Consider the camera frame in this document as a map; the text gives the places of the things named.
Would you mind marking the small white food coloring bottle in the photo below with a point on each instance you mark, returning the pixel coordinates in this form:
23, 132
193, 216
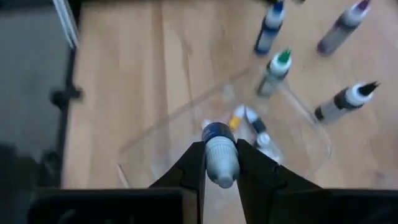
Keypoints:
264, 140

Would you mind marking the silver frame bracket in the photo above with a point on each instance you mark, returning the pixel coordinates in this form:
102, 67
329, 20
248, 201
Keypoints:
66, 21

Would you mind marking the large black food coloring bottle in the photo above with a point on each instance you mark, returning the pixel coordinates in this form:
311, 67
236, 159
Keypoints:
345, 102

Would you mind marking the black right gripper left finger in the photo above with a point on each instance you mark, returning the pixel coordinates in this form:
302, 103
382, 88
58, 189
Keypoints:
186, 174

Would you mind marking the small yellow food coloring bottle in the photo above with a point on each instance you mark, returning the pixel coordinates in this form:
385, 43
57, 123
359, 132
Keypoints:
235, 121

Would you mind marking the clear plastic bin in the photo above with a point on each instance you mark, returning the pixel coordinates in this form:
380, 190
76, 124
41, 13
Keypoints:
149, 155

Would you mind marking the black aluminium table frame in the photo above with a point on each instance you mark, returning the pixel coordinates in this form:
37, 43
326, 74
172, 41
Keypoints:
65, 93

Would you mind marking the large purple food coloring bottle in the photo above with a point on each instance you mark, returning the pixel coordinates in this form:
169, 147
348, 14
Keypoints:
342, 31

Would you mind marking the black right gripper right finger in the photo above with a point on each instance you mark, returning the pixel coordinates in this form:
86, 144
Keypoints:
258, 186

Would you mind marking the small black food coloring bottle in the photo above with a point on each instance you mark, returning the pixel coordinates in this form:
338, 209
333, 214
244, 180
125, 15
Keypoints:
256, 121

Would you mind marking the large green food coloring bottle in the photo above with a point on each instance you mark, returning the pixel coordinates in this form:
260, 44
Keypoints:
275, 74

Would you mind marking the small blue food coloring bottle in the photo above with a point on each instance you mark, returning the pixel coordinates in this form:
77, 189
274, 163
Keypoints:
220, 161

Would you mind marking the large blue food coloring bottle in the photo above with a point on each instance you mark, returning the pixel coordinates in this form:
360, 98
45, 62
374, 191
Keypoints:
269, 31

